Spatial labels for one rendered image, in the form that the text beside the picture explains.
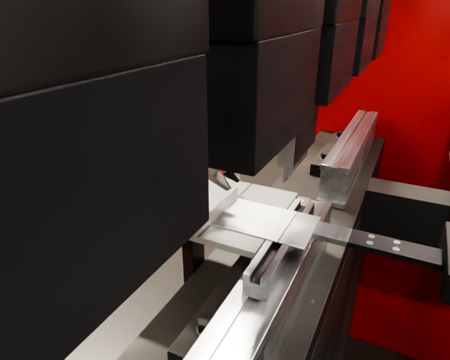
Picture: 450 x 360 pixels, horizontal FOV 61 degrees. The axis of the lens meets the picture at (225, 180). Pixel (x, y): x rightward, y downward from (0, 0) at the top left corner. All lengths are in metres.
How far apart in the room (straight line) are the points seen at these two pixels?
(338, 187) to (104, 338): 1.26
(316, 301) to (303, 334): 0.07
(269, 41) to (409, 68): 1.09
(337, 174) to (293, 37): 0.59
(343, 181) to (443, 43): 0.60
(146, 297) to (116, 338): 0.26
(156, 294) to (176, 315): 1.38
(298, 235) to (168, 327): 0.21
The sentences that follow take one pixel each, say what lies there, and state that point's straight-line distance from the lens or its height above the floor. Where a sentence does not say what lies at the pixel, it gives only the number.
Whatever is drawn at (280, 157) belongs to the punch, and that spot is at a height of 1.11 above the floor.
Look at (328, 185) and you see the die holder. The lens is 0.85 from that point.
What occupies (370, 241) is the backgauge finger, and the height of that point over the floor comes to 1.01.
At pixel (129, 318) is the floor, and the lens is 1.86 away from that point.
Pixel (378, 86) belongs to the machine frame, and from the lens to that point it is 1.33.
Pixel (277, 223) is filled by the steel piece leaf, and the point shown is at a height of 1.00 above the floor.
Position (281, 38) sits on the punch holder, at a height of 1.25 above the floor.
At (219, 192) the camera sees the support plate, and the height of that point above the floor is 1.00.
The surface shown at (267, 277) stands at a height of 1.00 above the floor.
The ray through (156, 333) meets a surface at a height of 0.88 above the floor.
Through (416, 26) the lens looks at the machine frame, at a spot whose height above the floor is 1.21.
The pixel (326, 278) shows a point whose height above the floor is 0.87.
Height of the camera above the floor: 1.27
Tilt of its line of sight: 25 degrees down
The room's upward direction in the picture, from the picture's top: straight up
